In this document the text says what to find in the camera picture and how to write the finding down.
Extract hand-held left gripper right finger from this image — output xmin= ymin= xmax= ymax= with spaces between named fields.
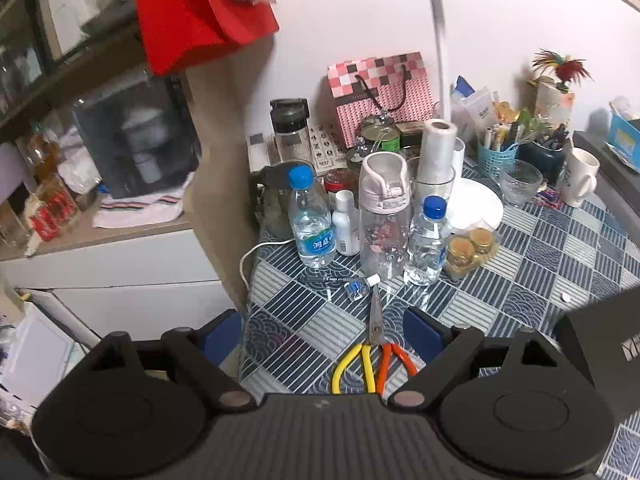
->
xmin=389 ymin=306 xmax=563 ymax=411

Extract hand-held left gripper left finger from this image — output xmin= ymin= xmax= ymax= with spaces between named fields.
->
xmin=95 ymin=310 xmax=256 ymax=411

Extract yellow orange handled scissors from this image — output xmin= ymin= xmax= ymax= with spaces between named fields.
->
xmin=331 ymin=284 xmax=419 ymax=394

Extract black box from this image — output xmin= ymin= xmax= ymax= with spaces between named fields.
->
xmin=554 ymin=294 xmax=640 ymax=413

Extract blue patterned desktop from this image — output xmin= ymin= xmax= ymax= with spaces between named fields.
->
xmin=239 ymin=157 xmax=640 ymax=480

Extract small clear packet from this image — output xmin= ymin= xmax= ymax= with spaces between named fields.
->
xmin=344 ymin=275 xmax=382 ymax=304

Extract plain water bottle blue cap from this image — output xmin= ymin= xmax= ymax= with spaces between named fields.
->
xmin=404 ymin=196 xmax=451 ymax=286

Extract plastic box of pastries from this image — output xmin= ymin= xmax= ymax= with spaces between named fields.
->
xmin=445 ymin=227 xmax=501 ymax=279

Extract clear bottle pink white lid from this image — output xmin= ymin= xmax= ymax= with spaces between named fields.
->
xmin=359 ymin=152 xmax=412 ymax=282

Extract white cabinet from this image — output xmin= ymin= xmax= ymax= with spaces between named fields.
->
xmin=0 ymin=220 xmax=241 ymax=356

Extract small white bottle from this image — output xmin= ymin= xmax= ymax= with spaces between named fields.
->
xmin=334 ymin=190 xmax=361 ymax=257

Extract white desk lamp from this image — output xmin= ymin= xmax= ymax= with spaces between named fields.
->
xmin=426 ymin=0 xmax=551 ymax=235

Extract labelled water bottle blue cap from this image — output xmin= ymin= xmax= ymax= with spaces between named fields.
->
xmin=289 ymin=166 xmax=335 ymax=269

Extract clear glass cup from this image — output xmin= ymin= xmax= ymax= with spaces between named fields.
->
xmin=406 ymin=157 xmax=457 ymax=213

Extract striped white towel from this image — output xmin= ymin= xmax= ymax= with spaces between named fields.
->
xmin=92 ymin=172 xmax=197 ymax=234

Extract red lid jar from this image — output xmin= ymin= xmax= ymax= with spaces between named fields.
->
xmin=325 ymin=169 xmax=359 ymax=211

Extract glass bowl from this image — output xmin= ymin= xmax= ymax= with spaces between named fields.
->
xmin=500 ymin=160 xmax=544 ymax=206

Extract roll of plastic bags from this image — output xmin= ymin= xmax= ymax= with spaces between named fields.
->
xmin=417 ymin=119 xmax=457 ymax=187

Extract small blue basket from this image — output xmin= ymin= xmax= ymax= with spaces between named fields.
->
xmin=477 ymin=140 xmax=519 ymax=180

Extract dark tin box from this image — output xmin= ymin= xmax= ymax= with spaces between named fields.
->
xmin=400 ymin=121 xmax=426 ymax=149

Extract green tin can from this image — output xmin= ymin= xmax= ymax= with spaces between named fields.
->
xmin=361 ymin=122 xmax=402 ymax=154

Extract dark blue pen holder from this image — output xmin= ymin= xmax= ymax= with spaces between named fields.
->
xmin=517 ymin=140 xmax=569 ymax=186

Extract red cans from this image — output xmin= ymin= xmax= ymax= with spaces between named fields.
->
xmin=27 ymin=192 xmax=77 ymax=244

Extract dark lid tumbler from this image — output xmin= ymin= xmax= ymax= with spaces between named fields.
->
xmin=270 ymin=98 xmax=312 ymax=172

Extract black water dispenser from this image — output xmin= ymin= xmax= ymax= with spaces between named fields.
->
xmin=72 ymin=77 xmax=202 ymax=200

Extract white printed card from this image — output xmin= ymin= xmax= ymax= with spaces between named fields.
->
xmin=307 ymin=122 xmax=347 ymax=172

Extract white mug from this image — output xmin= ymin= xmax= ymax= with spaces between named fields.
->
xmin=559 ymin=148 xmax=600 ymax=209

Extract white paper packets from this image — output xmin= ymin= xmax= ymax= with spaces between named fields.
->
xmin=450 ymin=76 xmax=501 ymax=137

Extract yellow oil bottle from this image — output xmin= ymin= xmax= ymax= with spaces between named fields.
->
xmin=27 ymin=132 xmax=66 ymax=202

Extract pink checked gift bag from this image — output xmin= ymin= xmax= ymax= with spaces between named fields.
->
xmin=327 ymin=51 xmax=435 ymax=150

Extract red feather flower decoration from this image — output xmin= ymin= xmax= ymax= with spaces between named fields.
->
xmin=531 ymin=50 xmax=594 ymax=94

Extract red bag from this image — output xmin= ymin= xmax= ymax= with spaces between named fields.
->
xmin=131 ymin=0 xmax=280 ymax=77

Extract white cable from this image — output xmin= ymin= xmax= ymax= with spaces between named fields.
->
xmin=239 ymin=239 xmax=297 ymax=307

